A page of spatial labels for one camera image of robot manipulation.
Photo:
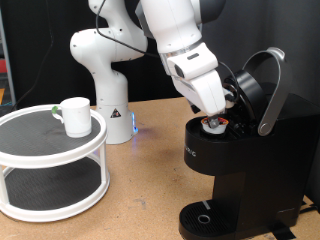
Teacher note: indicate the white two-tier turntable shelf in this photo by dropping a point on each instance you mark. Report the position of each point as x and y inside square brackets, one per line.
[50, 150]

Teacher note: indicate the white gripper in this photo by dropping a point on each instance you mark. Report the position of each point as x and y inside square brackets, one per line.
[206, 90]

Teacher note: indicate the grey metal frame post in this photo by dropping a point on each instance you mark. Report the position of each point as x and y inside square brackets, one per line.
[7, 56]

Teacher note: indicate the small red object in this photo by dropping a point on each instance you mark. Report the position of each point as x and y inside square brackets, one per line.
[2, 66]

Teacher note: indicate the white plastic mug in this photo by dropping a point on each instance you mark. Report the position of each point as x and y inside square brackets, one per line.
[78, 118]

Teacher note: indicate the black Keurig coffee machine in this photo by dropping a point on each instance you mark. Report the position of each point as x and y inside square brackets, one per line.
[266, 166]

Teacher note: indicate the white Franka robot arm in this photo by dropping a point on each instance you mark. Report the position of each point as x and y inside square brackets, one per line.
[110, 83]

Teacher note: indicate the orange red coffee pod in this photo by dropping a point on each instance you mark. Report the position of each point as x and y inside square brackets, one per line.
[216, 129]

